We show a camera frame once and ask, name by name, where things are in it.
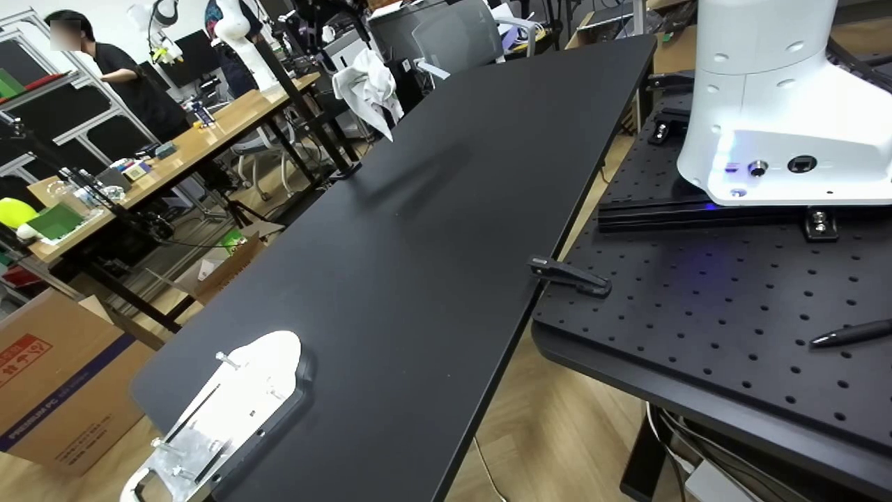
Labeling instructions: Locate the white patterned cloth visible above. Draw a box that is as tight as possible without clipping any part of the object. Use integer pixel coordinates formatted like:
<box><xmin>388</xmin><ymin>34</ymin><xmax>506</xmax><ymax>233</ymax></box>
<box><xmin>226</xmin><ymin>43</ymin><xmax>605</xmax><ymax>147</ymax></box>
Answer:
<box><xmin>330</xmin><ymin>48</ymin><xmax>404</xmax><ymax>140</ymax></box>

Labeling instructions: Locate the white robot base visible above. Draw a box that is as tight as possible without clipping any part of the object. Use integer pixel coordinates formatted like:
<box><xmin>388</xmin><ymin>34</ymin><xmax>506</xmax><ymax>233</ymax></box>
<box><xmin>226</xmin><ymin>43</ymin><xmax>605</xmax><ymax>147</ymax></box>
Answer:
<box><xmin>677</xmin><ymin>0</ymin><xmax>892</xmax><ymax>207</ymax></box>

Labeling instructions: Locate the black rod stand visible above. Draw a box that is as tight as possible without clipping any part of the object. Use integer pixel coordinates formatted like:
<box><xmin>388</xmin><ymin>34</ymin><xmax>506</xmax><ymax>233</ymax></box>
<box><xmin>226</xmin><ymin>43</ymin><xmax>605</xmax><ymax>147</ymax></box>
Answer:
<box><xmin>252</xmin><ymin>0</ymin><xmax>362</xmax><ymax>177</ymax></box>

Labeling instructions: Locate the black table clamp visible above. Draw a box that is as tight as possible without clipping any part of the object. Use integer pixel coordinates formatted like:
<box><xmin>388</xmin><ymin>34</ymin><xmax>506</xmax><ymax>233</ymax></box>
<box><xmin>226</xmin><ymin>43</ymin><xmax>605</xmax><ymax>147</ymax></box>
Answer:
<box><xmin>530</xmin><ymin>255</ymin><xmax>611</xmax><ymax>297</ymax></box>

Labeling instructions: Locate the black perforated mounting board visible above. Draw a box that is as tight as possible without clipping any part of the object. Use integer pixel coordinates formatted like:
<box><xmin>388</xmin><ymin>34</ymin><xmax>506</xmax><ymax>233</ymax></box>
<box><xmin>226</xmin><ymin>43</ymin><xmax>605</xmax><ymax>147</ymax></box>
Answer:
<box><xmin>532</xmin><ymin>52</ymin><xmax>892</xmax><ymax>498</ymax></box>

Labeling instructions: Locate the seated person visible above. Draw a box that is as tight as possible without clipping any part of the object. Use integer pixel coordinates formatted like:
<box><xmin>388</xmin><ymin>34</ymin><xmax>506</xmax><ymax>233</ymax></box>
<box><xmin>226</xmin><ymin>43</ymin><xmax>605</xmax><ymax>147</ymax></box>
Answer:
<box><xmin>45</xmin><ymin>7</ymin><xmax>188</xmax><ymax>141</ymax></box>

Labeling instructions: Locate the wooden desk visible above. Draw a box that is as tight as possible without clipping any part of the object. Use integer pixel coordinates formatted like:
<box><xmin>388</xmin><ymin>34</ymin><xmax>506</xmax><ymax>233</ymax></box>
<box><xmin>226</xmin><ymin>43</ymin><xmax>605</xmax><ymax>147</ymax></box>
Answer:
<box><xmin>27</xmin><ymin>88</ymin><xmax>291</xmax><ymax>264</ymax></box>

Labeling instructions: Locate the cardboard box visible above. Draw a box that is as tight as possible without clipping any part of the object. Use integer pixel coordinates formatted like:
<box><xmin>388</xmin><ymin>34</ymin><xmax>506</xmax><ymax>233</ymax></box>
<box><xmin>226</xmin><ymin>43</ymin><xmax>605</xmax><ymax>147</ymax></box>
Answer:
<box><xmin>0</xmin><ymin>290</ymin><xmax>152</xmax><ymax>474</ymax></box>

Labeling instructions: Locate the black pen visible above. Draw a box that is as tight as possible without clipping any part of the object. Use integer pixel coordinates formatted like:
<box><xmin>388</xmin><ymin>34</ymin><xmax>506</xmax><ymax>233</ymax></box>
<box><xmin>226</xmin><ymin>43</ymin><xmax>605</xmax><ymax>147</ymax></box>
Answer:
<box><xmin>807</xmin><ymin>317</ymin><xmax>892</xmax><ymax>347</ymax></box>

